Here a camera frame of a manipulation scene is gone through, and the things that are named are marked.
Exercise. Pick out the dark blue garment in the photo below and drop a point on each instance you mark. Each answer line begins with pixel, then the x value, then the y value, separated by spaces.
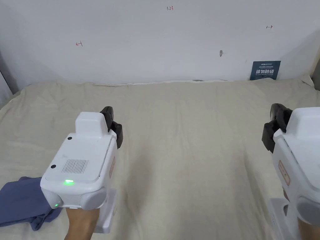
pixel 22 202

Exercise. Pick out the person's right hand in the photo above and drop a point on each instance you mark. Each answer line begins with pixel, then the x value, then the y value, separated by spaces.
pixel 310 231

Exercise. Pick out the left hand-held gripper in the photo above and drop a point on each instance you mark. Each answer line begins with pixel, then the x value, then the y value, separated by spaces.
pixel 80 155

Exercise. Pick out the dark blue sign card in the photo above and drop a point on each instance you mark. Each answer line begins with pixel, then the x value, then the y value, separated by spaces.
pixel 265 70

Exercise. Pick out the person's left hand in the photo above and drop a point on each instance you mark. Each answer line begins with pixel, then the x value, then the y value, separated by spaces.
pixel 82 222

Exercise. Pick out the bed with beige sheet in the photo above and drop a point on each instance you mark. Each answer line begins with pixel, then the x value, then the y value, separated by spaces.
pixel 187 150

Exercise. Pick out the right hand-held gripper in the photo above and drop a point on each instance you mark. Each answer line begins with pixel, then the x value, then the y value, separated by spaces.
pixel 302 160

